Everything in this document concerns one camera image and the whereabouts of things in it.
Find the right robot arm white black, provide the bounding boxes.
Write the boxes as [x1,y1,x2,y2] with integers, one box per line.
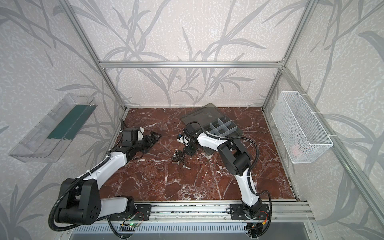
[177,124,263,215]

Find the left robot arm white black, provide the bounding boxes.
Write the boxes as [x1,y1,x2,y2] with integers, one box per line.
[49,128,162,231]

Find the grey compartment organizer box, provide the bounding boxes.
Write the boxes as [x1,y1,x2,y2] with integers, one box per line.
[181,103,243,156]

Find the small electronics board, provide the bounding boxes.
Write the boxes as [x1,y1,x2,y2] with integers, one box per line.
[120,223,136,232]

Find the pink object in basket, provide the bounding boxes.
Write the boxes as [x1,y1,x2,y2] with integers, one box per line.
[290,145,304,158]

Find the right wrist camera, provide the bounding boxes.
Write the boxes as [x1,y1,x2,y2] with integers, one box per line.
[177,134,189,146]

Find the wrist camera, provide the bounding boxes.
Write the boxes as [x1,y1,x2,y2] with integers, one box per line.
[177,134,189,146]
[134,127,144,141]

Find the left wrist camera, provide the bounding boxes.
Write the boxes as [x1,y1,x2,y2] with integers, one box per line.
[134,127,144,141]

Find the right black corrugated cable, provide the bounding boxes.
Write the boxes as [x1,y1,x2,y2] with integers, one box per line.
[185,120,260,196]

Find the black corrugated cable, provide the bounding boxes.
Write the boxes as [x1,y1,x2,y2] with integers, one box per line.
[185,120,260,196]
[47,155,110,233]

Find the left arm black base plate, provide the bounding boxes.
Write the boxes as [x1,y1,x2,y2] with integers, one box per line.
[110,204,152,221]

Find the clear acrylic wall shelf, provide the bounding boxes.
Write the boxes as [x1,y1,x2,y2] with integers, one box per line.
[9,94,97,163]

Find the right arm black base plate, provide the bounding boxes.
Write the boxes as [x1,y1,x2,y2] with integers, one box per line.
[228,204,271,221]

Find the left black corrugated cable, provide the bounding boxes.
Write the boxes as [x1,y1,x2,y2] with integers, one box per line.
[47,155,110,233]

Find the aluminium frame back crossbar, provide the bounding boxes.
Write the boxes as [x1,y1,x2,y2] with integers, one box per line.
[99,61,283,69]

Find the white wire mesh basket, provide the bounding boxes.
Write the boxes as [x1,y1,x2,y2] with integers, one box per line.
[271,91,334,164]

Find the aluminium front rail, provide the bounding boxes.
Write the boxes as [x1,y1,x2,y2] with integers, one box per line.
[61,200,316,224]

